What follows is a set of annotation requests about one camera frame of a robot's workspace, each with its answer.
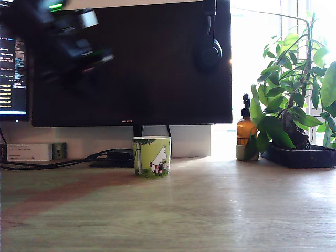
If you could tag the black headphones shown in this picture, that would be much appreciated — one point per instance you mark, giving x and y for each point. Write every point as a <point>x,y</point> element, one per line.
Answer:
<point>210,55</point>

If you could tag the white flat box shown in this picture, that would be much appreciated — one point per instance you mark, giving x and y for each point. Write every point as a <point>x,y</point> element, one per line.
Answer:
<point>29,152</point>

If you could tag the amber pump bottle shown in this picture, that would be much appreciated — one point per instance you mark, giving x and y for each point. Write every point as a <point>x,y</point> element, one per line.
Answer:
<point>244,131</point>

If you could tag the green leafy potted plant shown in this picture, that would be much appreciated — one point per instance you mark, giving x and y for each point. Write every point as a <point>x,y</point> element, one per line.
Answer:
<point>278,105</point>

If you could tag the pale ceramic bottle holder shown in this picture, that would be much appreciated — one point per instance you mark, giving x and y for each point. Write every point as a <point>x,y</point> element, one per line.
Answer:
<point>240,153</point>

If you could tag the large black monitor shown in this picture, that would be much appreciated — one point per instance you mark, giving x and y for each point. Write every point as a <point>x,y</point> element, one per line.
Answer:
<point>162,84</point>

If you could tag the black flat monitor base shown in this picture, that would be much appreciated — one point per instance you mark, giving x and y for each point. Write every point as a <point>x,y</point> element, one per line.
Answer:
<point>113,164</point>

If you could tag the green cartoon print mug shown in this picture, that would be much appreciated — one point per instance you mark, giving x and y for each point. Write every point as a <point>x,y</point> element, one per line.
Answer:
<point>153,157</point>

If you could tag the black plant tray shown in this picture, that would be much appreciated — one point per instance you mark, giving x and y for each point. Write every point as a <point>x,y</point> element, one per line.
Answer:
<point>302,157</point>

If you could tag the monitor showing text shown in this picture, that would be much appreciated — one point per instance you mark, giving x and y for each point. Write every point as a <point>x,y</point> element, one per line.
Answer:
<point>11,86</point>

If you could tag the small green adapter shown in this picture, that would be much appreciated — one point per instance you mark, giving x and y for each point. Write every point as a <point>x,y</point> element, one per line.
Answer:
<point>59,151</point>

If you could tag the black monitor stand neck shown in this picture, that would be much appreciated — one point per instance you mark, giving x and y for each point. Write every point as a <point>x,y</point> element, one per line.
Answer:
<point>137,131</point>

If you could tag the black power plug block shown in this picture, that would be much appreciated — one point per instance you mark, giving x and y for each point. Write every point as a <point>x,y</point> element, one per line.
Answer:
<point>120,154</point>

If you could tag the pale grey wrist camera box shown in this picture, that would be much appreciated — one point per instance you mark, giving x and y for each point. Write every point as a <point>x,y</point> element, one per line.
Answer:
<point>88,18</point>

